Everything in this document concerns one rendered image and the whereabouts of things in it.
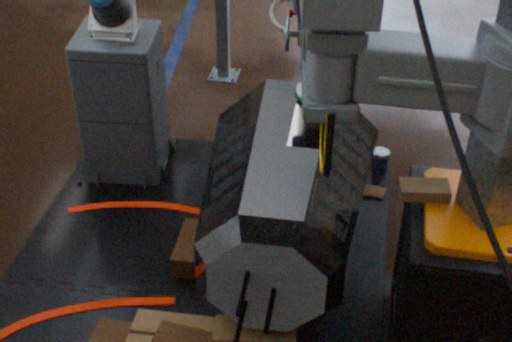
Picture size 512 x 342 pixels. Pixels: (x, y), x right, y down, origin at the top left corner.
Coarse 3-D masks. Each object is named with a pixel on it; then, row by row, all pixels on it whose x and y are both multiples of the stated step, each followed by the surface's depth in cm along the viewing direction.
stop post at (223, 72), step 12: (216, 0) 467; (228, 0) 471; (216, 12) 472; (228, 12) 475; (216, 24) 477; (228, 24) 479; (228, 36) 484; (228, 48) 488; (228, 60) 493; (216, 72) 504; (228, 72) 498
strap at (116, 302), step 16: (80, 208) 377; (96, 208) 378; (176, 208) 381; (192, 208) 381; (80, 304) 324; (96, 304) 324; (112, 304) 325; (128, 304) 325; (144, 304) 326; (160, 304) 326; (32, 320) 315; (0, 336) 307
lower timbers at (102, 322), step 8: (104, 320) 306; (112, 320) 307; (120, 320) 307; (96, 328) 303; (104, 328) 303; (112, 328) 303; (120, 328) 303; (128, 328) 304; (96, 336) 299; (104, 336) 300; (112, 336) 300; (120, 336) 300
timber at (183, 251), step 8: (184, 224) 354; (192, 224) 354; (184, 232) 349; (192, 232) 349; (184, 240) 344; (192, 240) 345; (176, 248) 340; (184, 248) 340; (192, 248) 340; (176, 256) 335; (184, 256) 336; (192, 256) 336; (176, 264) 335; (184, 264) 334; (192, 264) 334; (176, 272) 338; (184, 272) 337; (192, 272) 337
